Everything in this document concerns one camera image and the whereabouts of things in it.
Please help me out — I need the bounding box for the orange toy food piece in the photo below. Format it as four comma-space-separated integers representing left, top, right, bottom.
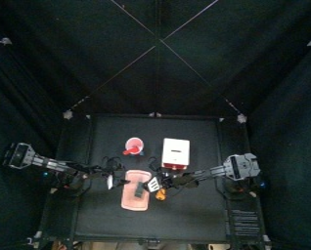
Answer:
154, 187, 168, 202

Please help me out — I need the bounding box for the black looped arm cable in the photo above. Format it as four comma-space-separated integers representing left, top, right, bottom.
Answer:
146, 156, 165, 174
101, 155, 126, 173

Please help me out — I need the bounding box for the white box with red base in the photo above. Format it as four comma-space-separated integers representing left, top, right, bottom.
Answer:
161, 137, 192, 171

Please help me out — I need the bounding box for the dark sushi roll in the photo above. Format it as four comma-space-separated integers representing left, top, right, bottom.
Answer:
133, 182, 145, 198

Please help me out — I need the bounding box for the white printed label sticker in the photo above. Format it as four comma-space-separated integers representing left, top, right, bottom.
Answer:
231, 209, 262, 241

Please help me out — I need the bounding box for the thin crossing brace wire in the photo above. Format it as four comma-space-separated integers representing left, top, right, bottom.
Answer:
70, 0, 221, 111
110, 0, 243, 115

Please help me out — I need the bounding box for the red cup with handle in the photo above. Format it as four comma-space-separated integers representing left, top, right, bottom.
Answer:
122, 137, 146, 156

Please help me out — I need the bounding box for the pink rectangular tray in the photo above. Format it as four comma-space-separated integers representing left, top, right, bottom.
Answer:
121, 169, 153, 212

